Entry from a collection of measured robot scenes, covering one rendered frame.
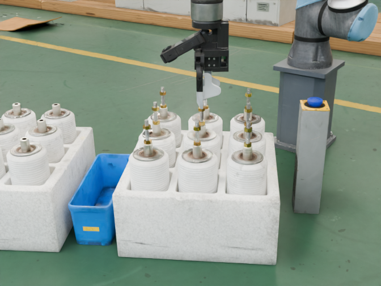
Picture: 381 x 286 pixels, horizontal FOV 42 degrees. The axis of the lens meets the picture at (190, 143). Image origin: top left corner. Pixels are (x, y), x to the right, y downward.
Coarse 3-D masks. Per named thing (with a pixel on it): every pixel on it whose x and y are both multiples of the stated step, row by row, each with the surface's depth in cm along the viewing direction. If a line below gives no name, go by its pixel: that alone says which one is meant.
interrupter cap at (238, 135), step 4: (236, 132) 130; (240, 132) 130; (252, 132) 130; (256, 132) 130; (236, 136) 128; (240, 136) 128; (252, 136) 128; (256, 136) 128; (260, 136) 127; (236, 140) 126; (240, 140) 125; (244, 140) 125; (252, 140) 125; (256, 140) 125
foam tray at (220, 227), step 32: (224, 160) 132; (128, 192) 118; (160, 192) 117; (224, 192) 117; (128, 224) 120; (160, 224) 119; (192, 224) 118; (224, 224) 117; (256, 224) 116; (128, 256) 124; (160, 256) 123; (192, 256) 122; (224, 256) 121; (256, 256) 120
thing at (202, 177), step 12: (180, 156) 119; (216, 156) 119; (180, 168) 117; (192, 168) 115; (204, 168) 115; (216, 168) 118; (180, 180) 119; (192, 180) 116; (204, 180) 116; (216, 180) 120; (192, 192) 118; (204, 192) 118; (216, 192) 121
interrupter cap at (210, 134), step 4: (188, 132) 130; (192, 132) 130; (208, 132) 130; (212, 132) 130; (188, 136) 128; (192, 136) 128; (208, 136) 128; (212, 136) 128; (192, 140) 127; (200, 140) 126; (204, 140) 126; (208, 140) 126
